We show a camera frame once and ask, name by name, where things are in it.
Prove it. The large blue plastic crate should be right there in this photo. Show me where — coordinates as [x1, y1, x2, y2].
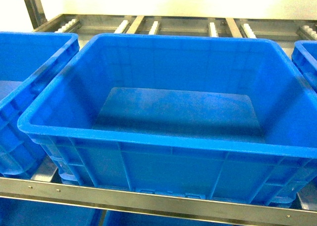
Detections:
[17, 34, 317, 206]

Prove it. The blue plastic crate left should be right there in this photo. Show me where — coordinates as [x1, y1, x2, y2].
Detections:
[0, 31, 79, 179]

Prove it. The steel shelving rack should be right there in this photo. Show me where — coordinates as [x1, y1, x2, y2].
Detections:
[0, 0, 317, 226]

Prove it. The blue plastic crate right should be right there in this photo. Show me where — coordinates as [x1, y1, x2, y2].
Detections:
[291, 40, 317, 92]

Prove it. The blue crate lower shelf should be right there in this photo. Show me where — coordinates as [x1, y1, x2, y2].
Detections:
[0, 197, 317, 226]

